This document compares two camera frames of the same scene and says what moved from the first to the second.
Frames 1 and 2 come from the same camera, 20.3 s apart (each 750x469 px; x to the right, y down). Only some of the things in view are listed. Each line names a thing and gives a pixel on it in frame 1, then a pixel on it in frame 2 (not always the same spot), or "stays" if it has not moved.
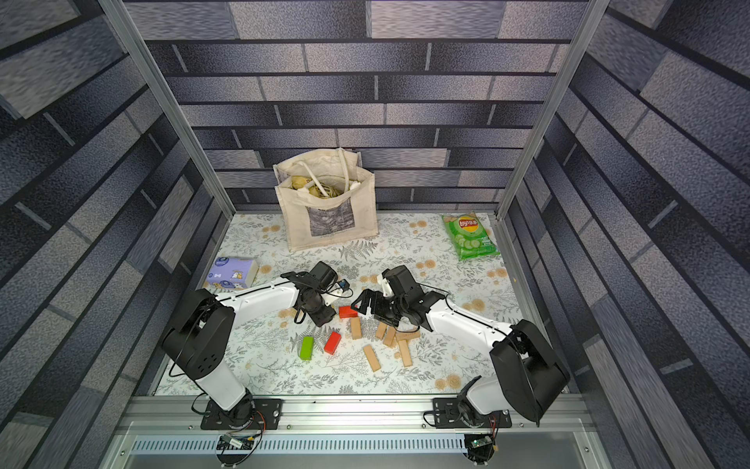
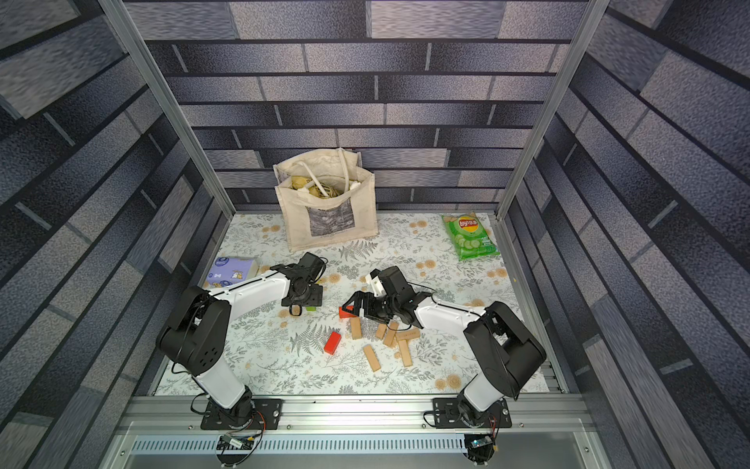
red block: (347, 312) stays
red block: (332, 342) stays
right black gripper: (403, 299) stays
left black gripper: (325, 317) to (316, 299)
